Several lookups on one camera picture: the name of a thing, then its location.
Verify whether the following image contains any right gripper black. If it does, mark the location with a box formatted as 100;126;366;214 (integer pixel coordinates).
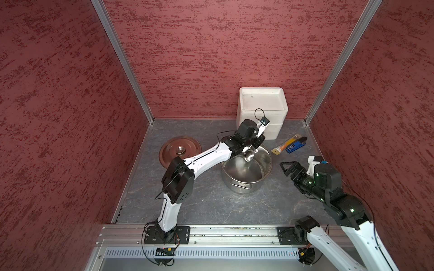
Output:
277;160;327;201

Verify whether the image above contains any long steel ladle spoon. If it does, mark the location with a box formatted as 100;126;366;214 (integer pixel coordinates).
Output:
243;148;255;163

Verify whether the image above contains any stainless steel pot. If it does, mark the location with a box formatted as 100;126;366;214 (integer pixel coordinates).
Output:
222;145;273;194

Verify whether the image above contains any steel pot lid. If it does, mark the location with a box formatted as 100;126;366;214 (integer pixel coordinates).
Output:
159;136;202;168

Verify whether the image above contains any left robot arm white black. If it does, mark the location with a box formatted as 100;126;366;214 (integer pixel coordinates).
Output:
155;116;270;244

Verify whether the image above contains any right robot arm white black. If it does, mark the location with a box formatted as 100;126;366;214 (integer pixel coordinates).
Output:
280;157;398;271

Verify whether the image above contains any blue stapler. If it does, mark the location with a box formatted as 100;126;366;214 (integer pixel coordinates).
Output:
285;137;307;154

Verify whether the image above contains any white three drawer box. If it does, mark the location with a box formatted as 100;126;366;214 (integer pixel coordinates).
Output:
236;88;288;140

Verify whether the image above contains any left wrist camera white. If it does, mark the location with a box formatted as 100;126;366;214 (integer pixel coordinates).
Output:
256;116;270;138

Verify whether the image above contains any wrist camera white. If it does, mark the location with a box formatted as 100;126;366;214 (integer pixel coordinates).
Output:
256;116;270;138
307;155;328;177

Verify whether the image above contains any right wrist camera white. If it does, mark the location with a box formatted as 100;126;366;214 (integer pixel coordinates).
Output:
307;155;328;177

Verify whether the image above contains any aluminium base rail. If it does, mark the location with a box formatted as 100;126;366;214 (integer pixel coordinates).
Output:
95;224;307;247

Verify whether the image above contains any left aluminium corner post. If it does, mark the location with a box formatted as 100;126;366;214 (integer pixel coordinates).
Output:
91;0;155;125

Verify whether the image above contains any aluminium corner post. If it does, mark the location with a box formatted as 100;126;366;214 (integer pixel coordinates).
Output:
91;0;155;125
304;0;382;127

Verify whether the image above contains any right aluminium corner post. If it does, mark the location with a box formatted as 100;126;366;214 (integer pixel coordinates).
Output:
304;0;382;127

